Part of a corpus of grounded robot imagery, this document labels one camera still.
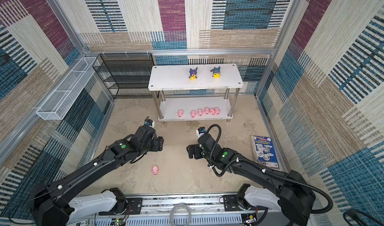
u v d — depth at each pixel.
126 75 1.08
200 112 1.00
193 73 0.77
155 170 0.83
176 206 0.70
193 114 0.99
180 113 1.00
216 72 0.78
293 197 0.40
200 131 0.72
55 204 0.39
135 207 0.73
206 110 1.01
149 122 0.69
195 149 0.70
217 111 1.00
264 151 0.88
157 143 0.69
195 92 1.23
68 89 0.78
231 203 0.73
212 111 0.99
